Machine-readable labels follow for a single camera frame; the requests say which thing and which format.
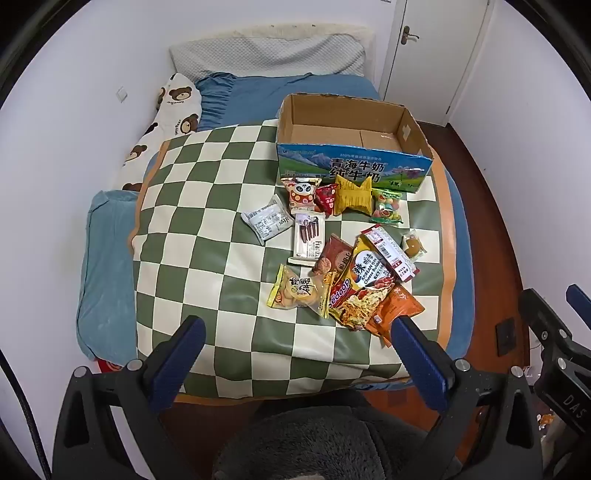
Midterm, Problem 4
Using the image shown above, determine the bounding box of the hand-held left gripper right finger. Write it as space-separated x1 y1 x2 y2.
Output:
391 316 544 480

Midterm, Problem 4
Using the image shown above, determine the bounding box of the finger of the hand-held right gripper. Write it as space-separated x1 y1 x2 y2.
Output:
566 284 591 324
518 289 575 356

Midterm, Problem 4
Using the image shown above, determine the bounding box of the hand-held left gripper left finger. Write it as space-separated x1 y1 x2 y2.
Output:
53 315 207 480

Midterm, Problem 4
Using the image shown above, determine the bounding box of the orange snack packet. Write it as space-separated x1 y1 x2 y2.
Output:
365 282 426 348

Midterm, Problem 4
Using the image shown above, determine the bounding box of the yellow instant noodle packet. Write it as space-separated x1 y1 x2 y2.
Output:
327 235 398 332

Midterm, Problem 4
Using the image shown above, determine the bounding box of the long red white packet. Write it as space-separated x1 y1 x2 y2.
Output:
360 225 419 282

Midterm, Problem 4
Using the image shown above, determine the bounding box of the yellow biscuit packet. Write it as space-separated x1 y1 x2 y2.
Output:
266 264 335 319

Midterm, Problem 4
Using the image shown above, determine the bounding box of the brown cookie packet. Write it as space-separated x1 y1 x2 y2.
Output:
311 234 354 276

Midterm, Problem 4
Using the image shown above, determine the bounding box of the white grey snack packet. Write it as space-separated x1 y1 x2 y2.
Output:
241 194 296 245

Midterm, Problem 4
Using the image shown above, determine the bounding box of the green bubble gum packet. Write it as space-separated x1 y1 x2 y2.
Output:
370 188 403 225

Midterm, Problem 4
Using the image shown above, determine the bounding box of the white chocolate stick packet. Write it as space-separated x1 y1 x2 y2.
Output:
287 212 326 266

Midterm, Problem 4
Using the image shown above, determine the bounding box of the cardboard box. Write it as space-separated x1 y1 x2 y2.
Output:
276 93 435 200

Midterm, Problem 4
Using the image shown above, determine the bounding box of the blue velvet cushion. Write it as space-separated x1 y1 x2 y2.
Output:
76 189 141 361

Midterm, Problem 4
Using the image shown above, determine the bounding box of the small clear cake packet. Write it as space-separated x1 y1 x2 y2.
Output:
400 229 426 259

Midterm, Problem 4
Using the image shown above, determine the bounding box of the green white checkered blanket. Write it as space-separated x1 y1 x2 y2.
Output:
128 119 458 400

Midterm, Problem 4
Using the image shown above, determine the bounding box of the grey fleece clothing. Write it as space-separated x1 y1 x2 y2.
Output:
212 392 458 480

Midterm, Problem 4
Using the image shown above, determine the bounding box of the yellow pleated snack packet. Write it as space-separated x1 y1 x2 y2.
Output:
333 179 375 217

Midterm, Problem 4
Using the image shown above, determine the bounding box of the small red snack packet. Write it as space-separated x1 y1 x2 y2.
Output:
315 183 341 217

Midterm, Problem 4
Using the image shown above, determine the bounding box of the panda print snack packet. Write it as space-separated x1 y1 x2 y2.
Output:
283 176 322 214

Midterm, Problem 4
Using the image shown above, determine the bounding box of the bear print pillow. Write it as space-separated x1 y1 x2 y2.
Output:
122 73 204 192

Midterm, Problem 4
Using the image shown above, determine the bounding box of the white door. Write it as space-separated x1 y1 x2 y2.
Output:
379 0 492 125

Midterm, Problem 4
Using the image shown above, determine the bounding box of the blue bedsheet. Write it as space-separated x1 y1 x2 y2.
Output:
193 73 476 393

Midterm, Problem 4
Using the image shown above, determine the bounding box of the white textured pillow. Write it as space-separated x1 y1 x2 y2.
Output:
168 33 368 84

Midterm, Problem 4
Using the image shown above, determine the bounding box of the cream fleece blanket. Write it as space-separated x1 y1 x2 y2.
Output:
231 22 376 47

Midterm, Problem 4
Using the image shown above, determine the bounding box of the black cable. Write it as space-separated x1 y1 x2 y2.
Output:
0 348 49 480

